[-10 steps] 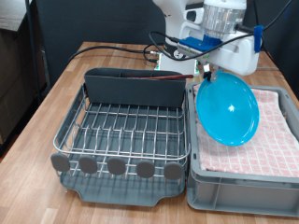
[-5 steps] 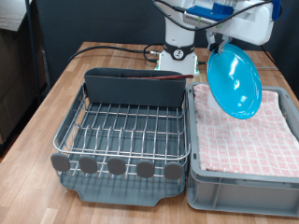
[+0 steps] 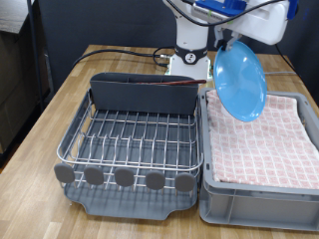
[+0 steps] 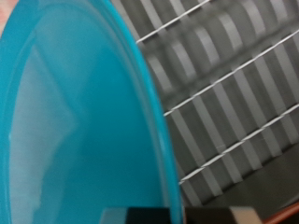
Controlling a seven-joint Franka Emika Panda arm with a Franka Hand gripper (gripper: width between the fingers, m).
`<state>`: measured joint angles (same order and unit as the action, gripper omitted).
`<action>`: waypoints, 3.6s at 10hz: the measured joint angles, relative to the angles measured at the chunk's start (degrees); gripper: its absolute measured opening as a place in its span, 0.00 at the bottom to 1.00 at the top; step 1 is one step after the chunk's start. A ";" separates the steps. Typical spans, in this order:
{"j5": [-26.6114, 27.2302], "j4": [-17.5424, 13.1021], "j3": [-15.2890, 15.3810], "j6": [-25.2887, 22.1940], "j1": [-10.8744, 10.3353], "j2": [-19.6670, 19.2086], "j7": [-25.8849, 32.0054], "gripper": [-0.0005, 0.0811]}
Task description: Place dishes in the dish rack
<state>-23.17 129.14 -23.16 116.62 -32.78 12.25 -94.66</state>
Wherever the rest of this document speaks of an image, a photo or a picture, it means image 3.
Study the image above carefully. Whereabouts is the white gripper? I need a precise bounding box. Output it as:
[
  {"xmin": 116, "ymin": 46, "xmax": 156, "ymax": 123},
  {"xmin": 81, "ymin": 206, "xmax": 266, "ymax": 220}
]
[{"xmin": 213, "ymin": 0, "xmax": 290, "ymax": 52}]

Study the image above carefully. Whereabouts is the blue plate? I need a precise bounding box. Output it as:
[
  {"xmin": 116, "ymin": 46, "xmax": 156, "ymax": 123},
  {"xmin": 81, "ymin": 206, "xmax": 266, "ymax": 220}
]
[{"xmin": 213, "ymin": 40, "xmax": 268, "ymax": 122}]

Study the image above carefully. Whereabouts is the brown wooden spoon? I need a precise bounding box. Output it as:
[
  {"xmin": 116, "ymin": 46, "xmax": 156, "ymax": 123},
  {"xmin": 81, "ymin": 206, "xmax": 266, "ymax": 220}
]
[{"xmin": 134, "ymin": 78, "xmax": 208, "ymax": 87}]

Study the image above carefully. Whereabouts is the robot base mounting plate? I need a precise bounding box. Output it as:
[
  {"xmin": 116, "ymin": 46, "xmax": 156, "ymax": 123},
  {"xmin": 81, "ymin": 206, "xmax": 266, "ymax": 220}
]
[{"xmin": 164, "ymin": 54, "xmax": 214, "ymax": 86}]

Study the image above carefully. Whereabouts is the grey dish drying rack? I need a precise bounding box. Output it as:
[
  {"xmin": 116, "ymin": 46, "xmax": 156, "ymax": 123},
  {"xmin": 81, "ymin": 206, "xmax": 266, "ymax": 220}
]
[{"xmin": 63, "ymin": 99, "xmax": 200, "ymax": 221}]

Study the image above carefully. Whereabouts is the dark grey cutlery holder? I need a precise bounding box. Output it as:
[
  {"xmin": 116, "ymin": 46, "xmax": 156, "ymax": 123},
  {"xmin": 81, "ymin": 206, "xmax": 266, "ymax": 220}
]
[{"xmin": 89, "ymin": 72, "xmax": 199, "ymax": 116}]

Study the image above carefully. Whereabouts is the pink checked cloth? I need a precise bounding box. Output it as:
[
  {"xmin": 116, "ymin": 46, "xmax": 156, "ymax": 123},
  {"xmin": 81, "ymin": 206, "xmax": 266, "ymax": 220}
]
[{"xmin": 205, "ymin": 89, "xmax": 319, "ymax": 190}]

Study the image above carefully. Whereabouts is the dark blue partition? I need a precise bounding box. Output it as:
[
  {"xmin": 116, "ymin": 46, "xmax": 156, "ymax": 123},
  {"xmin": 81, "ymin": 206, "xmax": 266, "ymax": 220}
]
[{"xmin": 37, "ymin": 0, "xmax": 319, "ymax": 108}]

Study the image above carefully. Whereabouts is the grey plastic crate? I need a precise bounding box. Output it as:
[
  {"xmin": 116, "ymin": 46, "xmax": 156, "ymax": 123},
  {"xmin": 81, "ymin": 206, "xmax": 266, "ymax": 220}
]
[{"xmin": 197, "ymin": 87, "xmax": 319, "ymax": 232}]

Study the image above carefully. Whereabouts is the black metal pole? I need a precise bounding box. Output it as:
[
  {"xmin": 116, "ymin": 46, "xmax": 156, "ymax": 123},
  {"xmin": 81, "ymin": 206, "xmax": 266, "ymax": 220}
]
[{"xmin": 26, "ymin": 0, "xmax": 46, "ymax": 113}]

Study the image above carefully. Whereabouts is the grey shelf top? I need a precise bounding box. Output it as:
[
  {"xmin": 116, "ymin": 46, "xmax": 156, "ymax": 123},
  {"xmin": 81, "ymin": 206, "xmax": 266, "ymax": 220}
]
[{"xmin": 0, "ymin": 0, "xmax": 35, "ymax": 35}]

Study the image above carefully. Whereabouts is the brown cabinet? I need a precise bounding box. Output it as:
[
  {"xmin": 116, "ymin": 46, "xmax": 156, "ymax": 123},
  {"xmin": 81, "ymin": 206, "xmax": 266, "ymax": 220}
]
[{"xmin": 0, "ymin": 29, "xmax": 53, "ymax": 165}]

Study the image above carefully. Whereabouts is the black camera cable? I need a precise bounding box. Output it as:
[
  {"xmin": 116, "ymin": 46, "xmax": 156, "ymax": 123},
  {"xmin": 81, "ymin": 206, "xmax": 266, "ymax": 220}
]
[{"xmin": 164, "ymin": 0, "xmax": 288, "ymax": 28}]

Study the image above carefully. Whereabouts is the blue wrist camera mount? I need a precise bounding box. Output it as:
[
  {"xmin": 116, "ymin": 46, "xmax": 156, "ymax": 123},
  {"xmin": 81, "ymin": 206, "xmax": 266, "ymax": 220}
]
[{"xmin": 194, "ymin": 0, "xmax": 249, "ymax": 17}]

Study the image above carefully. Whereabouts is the thin grey cable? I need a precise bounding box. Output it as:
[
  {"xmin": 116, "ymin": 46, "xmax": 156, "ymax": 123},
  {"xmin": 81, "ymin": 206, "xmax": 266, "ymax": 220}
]
[{"xmin": 210, "ymin": 65, "xmax": 298, "ymax": 76}]

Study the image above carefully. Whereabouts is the black hanging cable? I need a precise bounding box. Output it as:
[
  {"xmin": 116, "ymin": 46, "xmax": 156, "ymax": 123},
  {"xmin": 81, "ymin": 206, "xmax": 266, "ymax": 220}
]
[{"xmin": 274, "ymin": 43, "xmax": 302, "ymax": 81}]

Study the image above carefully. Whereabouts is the looped black cable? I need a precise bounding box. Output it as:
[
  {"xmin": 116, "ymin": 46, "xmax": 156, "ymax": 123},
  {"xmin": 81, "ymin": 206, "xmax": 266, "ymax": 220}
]
[{"xmin": 152, "ymin": 45, "xmax": 177, "ymax": 68}]

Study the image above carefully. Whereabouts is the blue cable clip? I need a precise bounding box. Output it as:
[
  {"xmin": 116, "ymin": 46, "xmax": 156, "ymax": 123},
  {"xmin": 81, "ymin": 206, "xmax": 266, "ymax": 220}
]
[{"xmin": 287, "ymin": 0, "xmax": 299, "ymax": 20}]

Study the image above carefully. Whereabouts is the steel wire dish rack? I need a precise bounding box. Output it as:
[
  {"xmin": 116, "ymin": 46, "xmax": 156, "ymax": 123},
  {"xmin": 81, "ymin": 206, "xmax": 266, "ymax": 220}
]
[{"xmin": 53, "ymin": 89, "xmax": 204, "ymax": 197}]

